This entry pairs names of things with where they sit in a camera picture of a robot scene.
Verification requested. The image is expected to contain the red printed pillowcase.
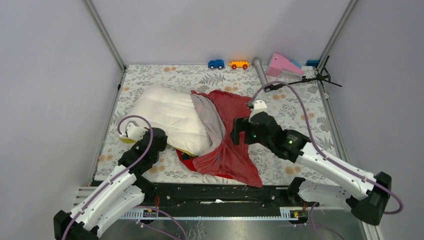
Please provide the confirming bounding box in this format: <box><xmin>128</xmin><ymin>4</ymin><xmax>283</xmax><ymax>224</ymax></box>
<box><xmin>176</xmin><ymin>90</ymin><xmax>263</xmax><ymax>188</ymax></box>

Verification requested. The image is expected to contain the white pillow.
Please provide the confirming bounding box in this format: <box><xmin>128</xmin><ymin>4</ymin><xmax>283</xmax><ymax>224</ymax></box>
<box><xmin>118</xmin><ymin>87</ymin><xmax>212</xmax><ymax>156</ymax></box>

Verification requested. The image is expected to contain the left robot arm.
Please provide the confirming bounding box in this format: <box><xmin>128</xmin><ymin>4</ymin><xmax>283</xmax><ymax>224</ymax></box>
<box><xmin>53</xmin><ymin>127</ymin><xmax>168</xmax><ymax>240</ymax></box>

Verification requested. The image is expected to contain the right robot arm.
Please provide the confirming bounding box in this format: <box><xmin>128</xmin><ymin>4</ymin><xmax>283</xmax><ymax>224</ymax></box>
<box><xmin>230</xmin><ymin>112</ymin><xmax>392</xmax><ymax>226</ymax></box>

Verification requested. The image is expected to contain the floral tablecloth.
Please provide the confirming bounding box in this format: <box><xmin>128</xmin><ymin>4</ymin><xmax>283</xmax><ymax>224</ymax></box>
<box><xmin>92</xmin><ymin>64</ymin><xmax>337</xmax><ymax>186</ymax></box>

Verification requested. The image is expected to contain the orange toy car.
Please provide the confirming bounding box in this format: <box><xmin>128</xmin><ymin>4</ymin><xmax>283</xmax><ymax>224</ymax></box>
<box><xmin>229</xmin><ymin>60</ymin><xmax>250</xmax><ymax>70</ymax></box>

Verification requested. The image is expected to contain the grey microphone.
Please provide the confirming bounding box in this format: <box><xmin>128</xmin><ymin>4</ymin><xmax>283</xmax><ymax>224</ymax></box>
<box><xmin>251</xmin><ymin>57</ymin><xmax>269</xmax><ymax>87</ymax></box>

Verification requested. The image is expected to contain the pink wedge block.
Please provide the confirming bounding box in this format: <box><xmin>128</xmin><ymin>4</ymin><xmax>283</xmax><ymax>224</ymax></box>
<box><xmin>265</xmin><ymin>53</ymin><xmax>304</xmax><ymax>78</ymax></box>

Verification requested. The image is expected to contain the blue toy car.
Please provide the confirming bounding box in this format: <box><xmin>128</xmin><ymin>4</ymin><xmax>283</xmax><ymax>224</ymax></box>
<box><xmin>207</xmin><ymin>59</ymin><xmax>225</xmax><ymax>70</ymax></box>

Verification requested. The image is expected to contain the light blue block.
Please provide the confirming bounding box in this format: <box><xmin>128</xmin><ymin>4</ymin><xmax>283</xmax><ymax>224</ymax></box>
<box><xmin>291</xmin><ymin>60</ymin><xmax>302</xmax><ymax>68</ymax></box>

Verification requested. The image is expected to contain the black tripod stand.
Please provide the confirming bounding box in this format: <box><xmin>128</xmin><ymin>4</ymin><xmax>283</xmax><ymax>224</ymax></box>
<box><xmin>263</xmin><ymin>55</ymin><xmax>342</xmax><ymax>93</ymax></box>

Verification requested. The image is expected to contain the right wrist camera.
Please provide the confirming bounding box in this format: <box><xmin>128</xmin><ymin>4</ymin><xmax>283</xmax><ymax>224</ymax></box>
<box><xmin>251</xmin><ymin>100</ymin><xmax>268</xmax><ymax>115</ymax></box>

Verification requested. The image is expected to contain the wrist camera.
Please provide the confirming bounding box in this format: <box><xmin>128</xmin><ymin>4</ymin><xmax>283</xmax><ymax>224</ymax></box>
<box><xmin>123</xmin><ymin>121</ymin><xmax>148</xmax><ymax>142</ymax></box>
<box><xmin>251</xmin><ymin>100</ymin><xmax>268</xmax><ymax>115</ymax></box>

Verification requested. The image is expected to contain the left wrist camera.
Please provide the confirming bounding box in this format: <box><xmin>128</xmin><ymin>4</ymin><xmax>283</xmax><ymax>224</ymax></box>
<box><xmin>123</xmin><ymin>121</ymin><xmax>148</xmax><ymax>142</ymax></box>

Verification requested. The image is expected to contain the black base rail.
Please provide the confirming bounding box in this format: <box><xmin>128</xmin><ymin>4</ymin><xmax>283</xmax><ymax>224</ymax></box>
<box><xmin>91</xmin><ymin>180</ymin><xmax>312</xmax><ymax>220</ymax></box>

